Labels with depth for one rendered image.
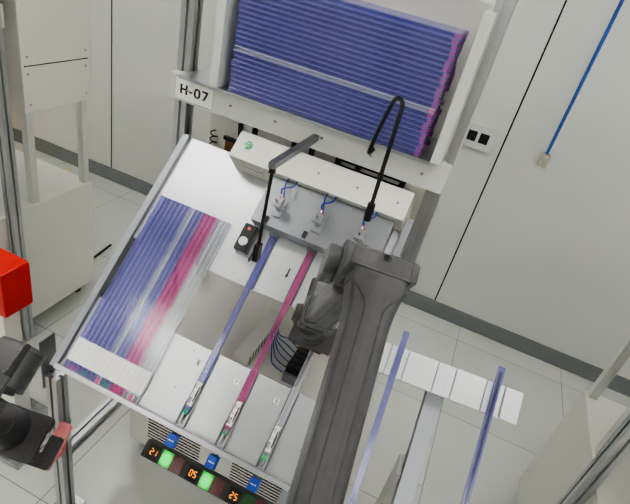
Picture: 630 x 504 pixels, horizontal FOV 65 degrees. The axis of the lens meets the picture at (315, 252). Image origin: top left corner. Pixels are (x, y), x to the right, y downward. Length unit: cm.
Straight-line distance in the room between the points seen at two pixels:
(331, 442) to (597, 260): 255
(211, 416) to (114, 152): 276
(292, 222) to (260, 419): 48
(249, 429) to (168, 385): 23
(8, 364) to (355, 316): 46
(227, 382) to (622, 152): 213
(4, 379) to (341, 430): 45
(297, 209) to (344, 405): 83
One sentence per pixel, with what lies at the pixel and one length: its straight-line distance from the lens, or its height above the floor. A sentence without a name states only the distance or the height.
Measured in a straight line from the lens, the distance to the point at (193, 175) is 146.
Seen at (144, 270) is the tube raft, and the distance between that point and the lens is 139.
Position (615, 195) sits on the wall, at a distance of 282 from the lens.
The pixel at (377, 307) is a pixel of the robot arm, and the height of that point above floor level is 146.
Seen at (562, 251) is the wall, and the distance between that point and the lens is 292.
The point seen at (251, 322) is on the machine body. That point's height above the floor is 62.
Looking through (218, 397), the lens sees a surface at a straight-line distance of 128.
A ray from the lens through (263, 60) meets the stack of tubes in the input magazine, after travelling 128.
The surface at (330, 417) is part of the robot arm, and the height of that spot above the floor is 138.
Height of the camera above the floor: 176
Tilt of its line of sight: 31 degrees down
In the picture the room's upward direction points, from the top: 15 degrees clockwise
